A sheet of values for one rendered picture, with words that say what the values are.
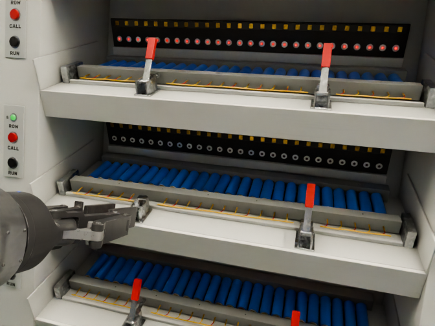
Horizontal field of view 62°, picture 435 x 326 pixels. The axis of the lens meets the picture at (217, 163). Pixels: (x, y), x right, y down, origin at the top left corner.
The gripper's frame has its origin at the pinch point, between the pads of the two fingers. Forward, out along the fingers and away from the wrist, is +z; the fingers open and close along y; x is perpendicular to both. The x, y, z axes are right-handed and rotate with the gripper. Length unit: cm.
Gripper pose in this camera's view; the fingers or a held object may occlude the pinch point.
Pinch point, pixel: (111, 217)
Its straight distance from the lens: 53.3
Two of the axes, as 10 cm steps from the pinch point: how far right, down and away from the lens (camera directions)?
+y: 9.7, 1.1, -2.3
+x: 1.2, -9.9, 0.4
